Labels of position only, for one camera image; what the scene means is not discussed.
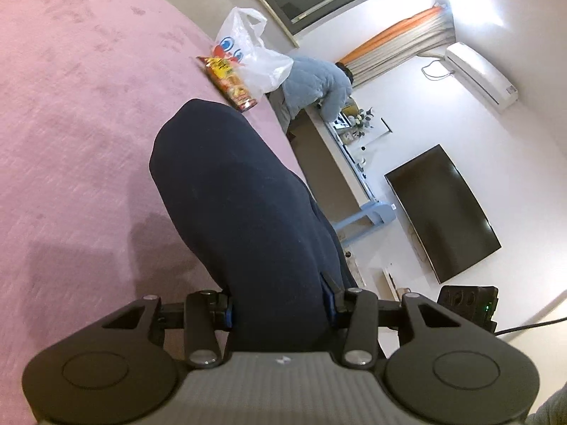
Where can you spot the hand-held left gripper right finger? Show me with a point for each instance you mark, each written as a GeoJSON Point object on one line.
{"type": "Point", "coordinates": [328, 303]}

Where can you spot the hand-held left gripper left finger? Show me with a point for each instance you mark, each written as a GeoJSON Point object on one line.
{"type": "Point", "coordinates": [229, 312]}

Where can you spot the black hoodie with white stripes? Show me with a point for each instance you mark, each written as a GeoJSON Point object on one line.
{"type": "Point", "coordinates": [248, 230]}

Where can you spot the person's right forearm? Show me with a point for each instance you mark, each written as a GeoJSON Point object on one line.
{"type": "Point", "coordinates": [549, 407]}

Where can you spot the light blue stool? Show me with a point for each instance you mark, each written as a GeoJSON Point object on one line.
{"type": "Point", "coordinates": [365, 221]}

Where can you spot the black flat television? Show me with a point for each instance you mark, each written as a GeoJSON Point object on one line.
{"type": "Point", "coordinates": [443, 212]}

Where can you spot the long white desk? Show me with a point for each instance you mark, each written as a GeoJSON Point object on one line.
{"type": "Point", "coordinates": [328, 172]}

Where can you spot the flower vase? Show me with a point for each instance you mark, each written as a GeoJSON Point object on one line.
{"type": "Point", "coordinates": [361, 119]}

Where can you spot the white air conditioner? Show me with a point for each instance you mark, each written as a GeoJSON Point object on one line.
{"type": "Point", "coordinates": [480, 75]}

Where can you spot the purple quilted bedspread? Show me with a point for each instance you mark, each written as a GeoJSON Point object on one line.
{"type": "Point", "coordinates": [75, 141]}

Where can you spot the red yellow snack packet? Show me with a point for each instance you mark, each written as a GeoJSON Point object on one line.
{"type": "Point", "coordinates": [228, 82]}

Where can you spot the white plastic bag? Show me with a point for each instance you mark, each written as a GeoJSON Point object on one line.
{"type": "Point", "coordinates": [257, 59]}

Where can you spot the orange and beige curtain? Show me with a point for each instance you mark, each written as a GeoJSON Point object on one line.
{"type": "Point", "coordinates": [398, 48]}

